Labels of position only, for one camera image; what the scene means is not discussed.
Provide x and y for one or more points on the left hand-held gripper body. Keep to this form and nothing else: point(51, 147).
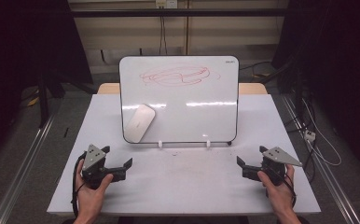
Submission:
point(93, 160)

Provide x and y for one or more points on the brown vertical pipe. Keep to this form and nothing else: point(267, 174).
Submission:
point(187, 28)

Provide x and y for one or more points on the white whiteboard eraser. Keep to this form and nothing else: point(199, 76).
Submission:
point(139, 123)

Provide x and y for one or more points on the black horizontal bar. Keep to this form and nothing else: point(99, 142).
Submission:
point(175, 12)

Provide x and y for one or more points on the person's left hand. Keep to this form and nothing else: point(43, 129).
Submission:
point(89, 199)

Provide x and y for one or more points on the aluminium floor rail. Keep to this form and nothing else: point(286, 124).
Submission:
point(22, 171)
point(324, 168)

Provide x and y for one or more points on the black curtain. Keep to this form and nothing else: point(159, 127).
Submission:
point(19, 46)
point(339, 62)

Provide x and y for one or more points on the white power strip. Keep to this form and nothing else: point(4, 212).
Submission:
point(309, 135)

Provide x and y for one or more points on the white whiteboard with red scribble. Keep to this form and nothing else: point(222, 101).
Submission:
point(193, 121)

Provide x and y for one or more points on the black metal stand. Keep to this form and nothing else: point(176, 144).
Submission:
point(44, 96)

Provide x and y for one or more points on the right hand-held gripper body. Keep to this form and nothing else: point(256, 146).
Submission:
point(274, 169)

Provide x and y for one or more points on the wooden table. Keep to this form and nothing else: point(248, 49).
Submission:
point(108, 88)

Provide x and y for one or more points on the person's right hand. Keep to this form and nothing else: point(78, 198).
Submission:
point(282, 197)

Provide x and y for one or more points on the white wall socket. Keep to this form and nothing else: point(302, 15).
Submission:
point(166, 3)

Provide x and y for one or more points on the small black pen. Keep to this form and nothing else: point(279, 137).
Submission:
point(66, 132)

